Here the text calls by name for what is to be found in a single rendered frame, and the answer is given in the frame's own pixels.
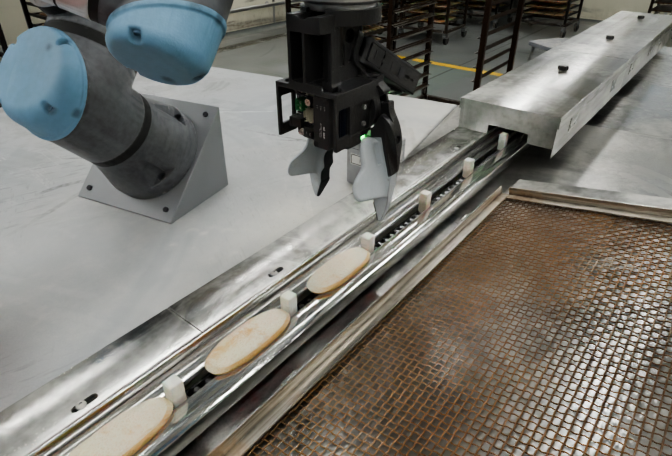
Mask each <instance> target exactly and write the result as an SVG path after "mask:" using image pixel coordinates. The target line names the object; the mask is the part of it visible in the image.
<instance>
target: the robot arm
mask: <svg viewBox="0 0 672 456"><path fill-rule="evenodd" d="M29 1H30V2H31V3H33V4H34V5H35V6H36V7H38V8H39V9H40V10H41V11H43V12H44V13H45V14H46V15H47V19H46V21H45V23H44V26H37V27H33V28H30V29H28V30H26V31H25V32H23V33H22V34H20V35H19V36H18V37H17V42H16V44H10V46H9V47H8V49H7V50H6V52H5V54H4V56H3V58H2V60H1V62H0V103H1V104H2V108H3V110H4V112H5V113H6V114H7V115H8V117H9V118H11V119H12V120H13V121H14V122H16V123H18V124H19V125H21V126H23V127H24V128H26V129H27V130H28V131H30V132H31V133H32V134H33V135H35V136H37V137H38V138H41V139H43V140H47V141H50V142H52V143H54V144H56V145H58V146H60V147H62V148H63V149H65V150H67V151H69V152H71V153H73V154H75V155H77V156H79V157H81V158H83V159H85V160H87V161H89V162H91V163H93V164H94V165H96V166H97V168H98V169H99V170H100V171H101V172H102V174H103V175H104V176H105V177H106V178H107V179H108V180H109V182H110V183H111V184H112V185H113V186H114V187H115V188H116V189H118V190H119V191H121V192H123V193H125V194H127V195H129V196H131V197H134V198H138V199H150V198H155V197H158V196H161V195H163V194H165V193H167V192H168V191H170V190H171V189H173V188H174V187H175V186H176V185H177V184H178V183H179V182H180V181H181V180H182V179H183V178H184V177H185V175H186V174H187V172H188V171H189V169H190V167H191V165H192V163H193V161H194V158H195V155H196V151H197V133H196V130H195V127H194V125H193V123H192V121H191V120H190V119H189V118H188V117H187V116H186V115H185V114H184V113H182V112H181V111H180V110H179V109H177V108H176V107H174V106H172V105H170V104H167V103H163V102H160V101H156V100H153V99H150V98H146V97H143V96H142V95H141V94H139V93H138V92H137V91H136V90H134V89H133V88H132V85H133V82H134V80H135V77H136V74H137V72H138V73H139V75H141V76H143V77H145V78H148V79H150V80H153V81H156V82H160V83H164V84H169V85H176V86H183V85H191V84H194V83H197V82H198V81H200V80H202V79H203V78H204V77H205V76H206V75H207V74H208V73H209V71H210V69H211V66H212V63H213V61H214V58H215V55H216V53H217V50H218V48H219V45H220V42H221V40H222V39H223V38H224V36H225V34H226V30H227V24H226V23H227V19H228V16H229V13H230V10H231V7H232V4H233V1H234V0H29ZM301 1H302V3H300V11H295V12H290V13H286V29H287V49H288V70H289V77H286V78H283V79H279V80H276V81H275V83H276V99H277V115H278V131H279V135H283V134H285V133H287V132H290V131H292V130H294V129H297V127H298V132H299V134H300V135H303V136H304V137H307V142H306V145H305V147H304V148H303V150H302V151H301V152H300V153H299V154H298V155H296V156H295V157H294V158H293V159H292V160H291V162H290V163H289V166H288V174H289V175H290V176H296V175H303V174H309V173H310V179H311V183H312V187H313V190H314V194H315V195H316V196H320V195H321V193H322V192H323V190H324V188H325V187H326V185H327V183H328V182H329V180H330V167H331V165H332V164H333V151H334V153H338V152H340V151H342V150H344V149H347V150H348V149H350V148H352V147H354V146H356V145H358V144H359V156H360V162H361V168H360V171H359V173H358V175H357V177H356V178H355V180H354V182H353V186H352V190H353V196H354V198H355V200H356V201H358V202H363V201H368V200H372V199H374V202H373V204H374V209H375V213H376V218H377V220H378V221H381V220H382V219H383V218H384V217H385V215H386V213H387V211H388V208H389V206H390V203H391V200H392V196H393V192H394V188H395V184H396V177H397V172H398V170H399V165H400V157H401V149H402V131H401V126H400V123H399V120H398V117H397V115H396V112H395V108H394V101H393V100H389V98H388V92H389V93H395V94H399V95H402V93H406V94H411V95H413V94H414V91H415V88H416V86H417V83H418V80H419V78H420V75H421V73H420V72H419V71H417V70H416V69H415V68H413V67H412V65H411V64H410V63H408V62H407V61H405V60H403V59H401V58H400V57H398V56H397V55H396V54H394V53H393V52H392V51H390V50H389V49H388V48H386V47H385V46H384V45H382V44H381V43H379V42H378V41H377V40H375V39H374V38H373V37H369V36H364V34H363V32H362V31H363V26H366V25H372V24H376V23H379V22H380V21H381V19H382V3H380V2H378V1H381V0H301ZM288 93H291V103H292V115H291V116H289V119H288V120H285V121H283V116H282V98H281V96H282V95H285V94H288ZM296 94H297V98H296ZM296 110H297V113H296ZM373 125H374V126H373ZM371 126H373V127H372V128H371ZM370 130H371V137H364V138H362V139H361V136H363V135H365V134H367V133H368V131H370Z"/></svg>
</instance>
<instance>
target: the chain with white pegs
mask: <svg viewBox="0 0 672 456"><path fill-rule="evenodd" d="M520 134H522V132H517V133H516V134H515V135H514V136H512V137H511V138H510V139H508V136H509V134H508V133H505V132H502V133H500V134H499V140H498V145H497V149H496V150H494V151H493V152H492V153H490V155H488V156H487V157H485V158H484V159H483V160H481V161H480V162H479V163H478V164H476V165H475V166H474V162H475V159H472V158H469V157H468V158H466V159H465V160H464V166H463V173H462V176H461V177H460V178H458V179H457V180H456V181H454V182H453V183H452V184H451V185H450V186H448V187H447V188H445V189H444V190H443V191H442V192H440V193H439V194H438V195H436V196H435V197H434V199H431V192H430V191H427V190H423V191H421V192H420V195H419V205H418V210H417V211H416V212H415V213H413V214H412V215H411V216H409V217H408V218H407V220H404V221H403V222H402V223H401V224H399V225H398V226H397V227H395V228H394V229H393V230H392V231H390V232H389V233H388V234H387V235H385V236H384V237H383V238H381V239H380V240H379V241H377V242H376V244H374V241H375V235H373V234H371V233H368V232H366V233H364V234H363V235H362V236H361V248H363V249H365V250H367V251H369V253H370V254H371V253H372V252H373V251H374V250H376V249H377V248H378V247H379V246H381V245H382V244H383V243H384V242H386V241H387V240H388V239H389V238H391V237H392V236H393V235H395V234H396V233H397V232H398V231H400V230H401V229H402V228H403V227H405V226H406V225H407V224H408V223H410V222H411V221H412V220H413V219H415V218H416V217H417V216H418V215H420V214H421V213H422V212H423V211H425V210H426V209H427V208H429V207H430V206H431V205H432V204H434V203H435V202H436V201H437V200H439V199H440V198H441V197H442V196H444V195H445V194H446V193H447V192H449V191H450V190H451V189H452V188H454V187H455V186H456V185H457V184H459V183H460V182H461V181H462V180H464V179H465V178H466V177H468V176H469V175H470V174H471V173H473V172H474V171H475V170H476V169H478V168H479V167H480V166H481V165H483V164H484V163H485V162H486V161H488V160H489V159H490V158H491V157H493V156H494V155H495V154H496V153H498V152H499V151H500V150H502V149H503V148H504V147H505V146H507V145H508V144H509V143H510V142H512V141H513V140H514V139H515V138H517V137H518V136H519V135H520ZM318 295H319V294H315V293H311V295H308V296H307V297H305V298H304V299H303V300H302V301H300V302H299V303H298V304H297V295H296V294H295V293H293V292H291V291H290V290H287V291H286V292H284V293H283V294H282V295H280V302H281V309H282V310H284V311H286V312H287V313H289V315H290V317H291V316H293V315H294V314H295V313H296V312H298V311H299V310H300V309H301V308H303V307H304V306H305V305H306V304H308V303H309V302H310V301H311V300H313V299H314V298H315V297H317V296H318ZM216 376H217V375H213V374H212V373H210V372H209V373H208V374H207V375H205V376H204V377H203V378H201V381H200V382H196V383H195V384H194V385H192V386H191V387H190V388H189V389H187V390H186V391H185V388H184V383H183V380H181V379H180V378H179V377H178V376H177V375H175V374H173V375H172V376H170V377H169V378H167V379H166V380H165V381H163V382H162V386H163V390H164V394H165V398H167V399H168V400H169V401H170V402H171V403H172V404H173V410H174V409H176V408H177V407H178V406H179V405H181V404H182V403H183V402H184V401H186V400H187V399H188V398H189V397H191V396H192V395H193V394H194V393H196V392H197V391H198V390H199V389H201V388H202V387H203V386H204V385H206V384H207V383H208V382H210V381H211V380H212V379H213V378H215V377H216Z"/></svg>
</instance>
